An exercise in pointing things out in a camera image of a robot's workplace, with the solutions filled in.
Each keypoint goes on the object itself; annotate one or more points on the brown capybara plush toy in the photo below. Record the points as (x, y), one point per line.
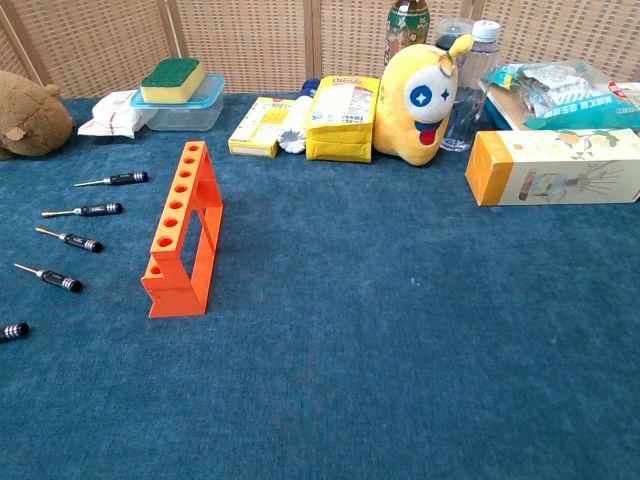
(30, 115)

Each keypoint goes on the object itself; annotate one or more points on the pink white wet wipes pack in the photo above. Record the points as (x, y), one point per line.
(110, 117)

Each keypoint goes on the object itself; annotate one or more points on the clear plastic container blue lid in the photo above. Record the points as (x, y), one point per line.
(185, 117)

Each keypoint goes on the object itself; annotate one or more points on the white bottle blue cap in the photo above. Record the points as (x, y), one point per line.
(296, 117)

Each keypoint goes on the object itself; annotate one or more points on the wooden board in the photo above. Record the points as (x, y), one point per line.
(505, 112)

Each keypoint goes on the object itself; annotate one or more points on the small yellow carton box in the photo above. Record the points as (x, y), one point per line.
(255, 130)

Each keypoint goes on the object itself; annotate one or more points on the coffee drink cup clear lid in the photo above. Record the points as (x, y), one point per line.
(447, 32)

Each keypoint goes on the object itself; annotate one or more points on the orange perforated block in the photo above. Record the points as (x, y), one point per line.
(175, 295)

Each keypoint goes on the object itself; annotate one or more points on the yellow Lipo snack bag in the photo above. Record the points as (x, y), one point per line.
(340, 125)

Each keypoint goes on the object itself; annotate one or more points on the yellow green sponge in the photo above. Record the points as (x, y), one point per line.
(172, 82)

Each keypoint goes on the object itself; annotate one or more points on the rattan folding screen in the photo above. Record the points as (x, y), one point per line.
(250, 40)

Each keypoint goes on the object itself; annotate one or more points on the teal clear snack bag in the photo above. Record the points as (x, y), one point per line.
(575, 100)

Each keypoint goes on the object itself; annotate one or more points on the yellow one-eyed plush toy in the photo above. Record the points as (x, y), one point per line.
(405, 125)

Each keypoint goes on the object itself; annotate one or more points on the brown tea bottle green label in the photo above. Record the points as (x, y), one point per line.
(407, 25)

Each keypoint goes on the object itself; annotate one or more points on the blue felt table cover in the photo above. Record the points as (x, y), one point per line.
(350, 350)

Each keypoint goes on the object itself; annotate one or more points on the clear water bottle white cap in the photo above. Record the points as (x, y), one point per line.
(470, 100)

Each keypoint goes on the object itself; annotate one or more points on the orange cream long carton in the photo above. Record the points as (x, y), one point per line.
(550, 170)

